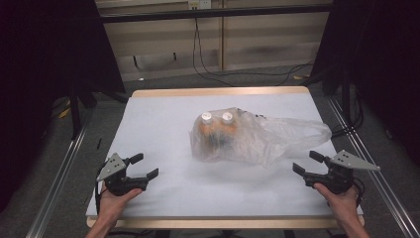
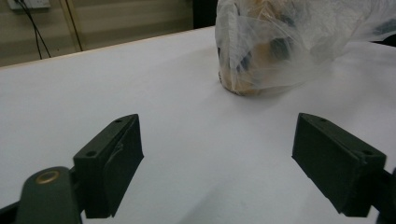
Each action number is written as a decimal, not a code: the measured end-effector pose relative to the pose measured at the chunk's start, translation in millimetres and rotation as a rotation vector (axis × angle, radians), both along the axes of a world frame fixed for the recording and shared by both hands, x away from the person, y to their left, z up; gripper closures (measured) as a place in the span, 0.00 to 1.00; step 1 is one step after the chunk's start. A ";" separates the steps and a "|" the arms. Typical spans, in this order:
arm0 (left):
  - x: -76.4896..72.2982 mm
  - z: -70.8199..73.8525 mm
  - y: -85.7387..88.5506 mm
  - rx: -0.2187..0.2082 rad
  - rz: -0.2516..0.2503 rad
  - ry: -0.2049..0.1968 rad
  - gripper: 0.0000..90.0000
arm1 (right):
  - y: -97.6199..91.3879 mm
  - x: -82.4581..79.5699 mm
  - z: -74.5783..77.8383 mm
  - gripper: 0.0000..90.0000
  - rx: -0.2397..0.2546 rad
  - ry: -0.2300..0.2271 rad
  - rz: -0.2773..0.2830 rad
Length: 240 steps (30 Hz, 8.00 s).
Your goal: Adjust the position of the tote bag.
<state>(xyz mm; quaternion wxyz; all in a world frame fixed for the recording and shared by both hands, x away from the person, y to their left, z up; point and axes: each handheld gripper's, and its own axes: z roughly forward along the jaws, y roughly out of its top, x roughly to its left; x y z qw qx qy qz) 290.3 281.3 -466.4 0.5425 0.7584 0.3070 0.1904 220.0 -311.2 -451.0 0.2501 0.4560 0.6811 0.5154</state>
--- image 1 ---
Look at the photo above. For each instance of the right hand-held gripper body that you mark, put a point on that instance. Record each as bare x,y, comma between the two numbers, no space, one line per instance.
336,175

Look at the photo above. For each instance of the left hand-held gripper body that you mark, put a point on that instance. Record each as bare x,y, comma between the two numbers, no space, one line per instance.
115,180

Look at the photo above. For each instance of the clear plastic bag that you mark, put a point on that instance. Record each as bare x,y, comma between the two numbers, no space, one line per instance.
270,139

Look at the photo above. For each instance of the person's left hand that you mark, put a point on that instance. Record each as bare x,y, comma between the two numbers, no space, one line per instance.
114,203

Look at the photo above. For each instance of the person's right hand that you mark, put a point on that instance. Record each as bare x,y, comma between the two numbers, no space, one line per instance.
341,201

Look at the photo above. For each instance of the light grey table mat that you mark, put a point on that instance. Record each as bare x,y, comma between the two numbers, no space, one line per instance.
158,132

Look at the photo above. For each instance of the black stand leg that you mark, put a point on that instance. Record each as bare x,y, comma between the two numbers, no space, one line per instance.
74,115
346,99

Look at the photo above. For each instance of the orange juice bottle white cap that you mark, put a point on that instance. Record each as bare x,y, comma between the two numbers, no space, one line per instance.
207,127
228,125

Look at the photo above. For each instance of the yellow floor tape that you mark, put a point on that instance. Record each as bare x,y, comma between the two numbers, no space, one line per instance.
64,113

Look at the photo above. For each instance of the wooden table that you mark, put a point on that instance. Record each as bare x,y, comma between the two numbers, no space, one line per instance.
218,91

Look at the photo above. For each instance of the black curtain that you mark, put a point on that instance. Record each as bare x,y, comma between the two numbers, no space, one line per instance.
39,66
383,59

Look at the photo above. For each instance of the black horizontal bar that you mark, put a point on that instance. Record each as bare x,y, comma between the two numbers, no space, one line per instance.
214,13

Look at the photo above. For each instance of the aluminium floor rail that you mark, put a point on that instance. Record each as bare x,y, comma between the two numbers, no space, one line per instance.
373,158
56,185

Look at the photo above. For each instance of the white wall outlet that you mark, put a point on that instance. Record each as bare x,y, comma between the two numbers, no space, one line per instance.
199,4

